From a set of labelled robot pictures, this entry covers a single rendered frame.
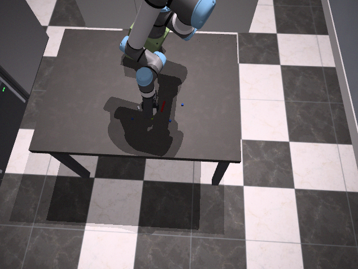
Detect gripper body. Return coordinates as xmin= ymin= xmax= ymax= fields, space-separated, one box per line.
xmin=142 ymin=90 xmax=157 ymax=108

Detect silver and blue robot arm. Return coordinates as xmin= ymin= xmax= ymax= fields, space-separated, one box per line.
xmin=119 ymin=0 xmax=216 ymax=98

